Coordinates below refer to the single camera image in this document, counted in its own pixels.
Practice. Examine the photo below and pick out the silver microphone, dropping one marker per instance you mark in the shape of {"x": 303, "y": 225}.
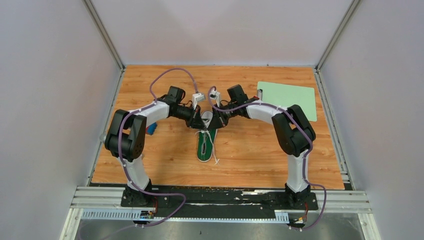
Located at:
{"x": 103, "y": 137}

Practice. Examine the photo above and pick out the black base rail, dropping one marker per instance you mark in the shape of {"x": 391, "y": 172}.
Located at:
{"x": 219, "y": 205}

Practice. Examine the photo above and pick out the light green clipboard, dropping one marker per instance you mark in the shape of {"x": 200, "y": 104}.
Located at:
{"x": 285, "y": 95}

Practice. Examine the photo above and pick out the blue yellow toy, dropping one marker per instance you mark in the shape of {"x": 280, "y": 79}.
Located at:
{"x": 150, "y": 130}

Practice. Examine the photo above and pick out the white shoelace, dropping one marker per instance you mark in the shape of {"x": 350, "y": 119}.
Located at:
{"x": 210, "y": 142}

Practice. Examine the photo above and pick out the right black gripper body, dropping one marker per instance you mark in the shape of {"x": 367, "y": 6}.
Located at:
{"x": 224, "y": 116}

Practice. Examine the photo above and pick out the green canvas sneaker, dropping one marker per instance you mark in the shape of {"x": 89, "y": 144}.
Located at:
{"x": 207, "y": 142}

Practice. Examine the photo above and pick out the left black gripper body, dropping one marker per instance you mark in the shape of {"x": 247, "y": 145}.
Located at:
{"x": 197, "y": 109}

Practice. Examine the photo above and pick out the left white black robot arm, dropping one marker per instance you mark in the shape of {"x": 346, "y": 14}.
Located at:
{"x": 126, "y": 136}

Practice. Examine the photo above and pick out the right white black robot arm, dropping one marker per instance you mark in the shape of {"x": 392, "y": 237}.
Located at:
{"x": 293, "y": 130}

